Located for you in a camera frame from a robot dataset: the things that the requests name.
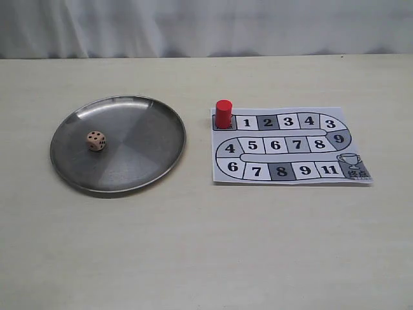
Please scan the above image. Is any white backdrop curtain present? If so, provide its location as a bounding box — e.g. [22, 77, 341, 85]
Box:
[1, 1, 412, 59]

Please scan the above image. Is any wooden die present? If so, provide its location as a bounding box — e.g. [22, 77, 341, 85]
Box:
[86, 130, 106, 152]

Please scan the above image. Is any paper game board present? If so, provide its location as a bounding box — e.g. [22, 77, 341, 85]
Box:
[210, 107, 373, 185]

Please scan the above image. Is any round steel plate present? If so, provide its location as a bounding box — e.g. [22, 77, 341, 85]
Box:
[50, 96, 186, 198]

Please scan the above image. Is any red cylinder game piece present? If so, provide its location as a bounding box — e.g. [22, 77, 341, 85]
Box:
[215, 99, 232, 129]

